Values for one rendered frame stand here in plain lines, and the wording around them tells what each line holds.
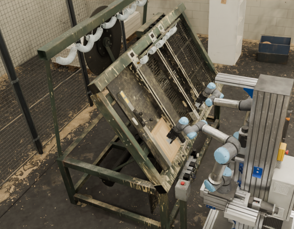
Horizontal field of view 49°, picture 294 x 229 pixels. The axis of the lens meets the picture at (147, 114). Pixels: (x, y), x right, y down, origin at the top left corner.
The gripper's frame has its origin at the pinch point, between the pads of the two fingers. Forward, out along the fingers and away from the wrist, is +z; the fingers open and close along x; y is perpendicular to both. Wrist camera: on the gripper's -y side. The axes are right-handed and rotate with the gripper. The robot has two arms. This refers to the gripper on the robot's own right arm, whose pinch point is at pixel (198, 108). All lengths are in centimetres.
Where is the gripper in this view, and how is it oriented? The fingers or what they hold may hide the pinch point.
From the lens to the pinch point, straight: 351.3
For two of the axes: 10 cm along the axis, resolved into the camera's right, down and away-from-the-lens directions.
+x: -4.5, 5.5, -7.0
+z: -3.4, 6.2, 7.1
